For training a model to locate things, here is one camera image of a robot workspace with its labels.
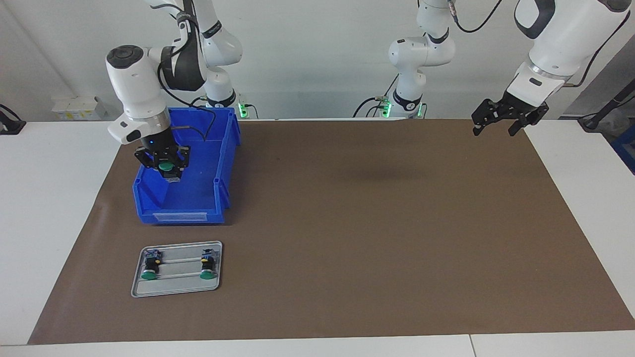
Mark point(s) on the black clamp mount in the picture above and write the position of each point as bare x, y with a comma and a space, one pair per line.
12, 126

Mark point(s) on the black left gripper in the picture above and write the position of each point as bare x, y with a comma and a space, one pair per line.
526, 109

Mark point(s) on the black stand pole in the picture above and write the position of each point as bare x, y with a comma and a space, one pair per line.
615, 103

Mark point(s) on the blue crate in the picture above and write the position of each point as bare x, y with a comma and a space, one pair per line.
627, 148

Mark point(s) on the green mushroom push button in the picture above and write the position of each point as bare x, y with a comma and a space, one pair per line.
150, 267
207, 267
166, 167

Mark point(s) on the white cardboard box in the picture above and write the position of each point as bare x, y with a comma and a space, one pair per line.
79, 106

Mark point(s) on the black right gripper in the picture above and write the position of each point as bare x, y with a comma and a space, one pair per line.
158, 144

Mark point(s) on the blue plastic storage bin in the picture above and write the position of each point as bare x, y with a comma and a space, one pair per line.
198, 193

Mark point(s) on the brown table mat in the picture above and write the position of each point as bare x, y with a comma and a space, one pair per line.
397, 272

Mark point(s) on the grey metal tray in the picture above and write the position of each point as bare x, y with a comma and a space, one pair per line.
178, 286

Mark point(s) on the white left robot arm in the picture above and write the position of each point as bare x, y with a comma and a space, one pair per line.
560, 39

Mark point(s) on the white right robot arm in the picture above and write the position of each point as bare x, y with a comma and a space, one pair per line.
134, 84

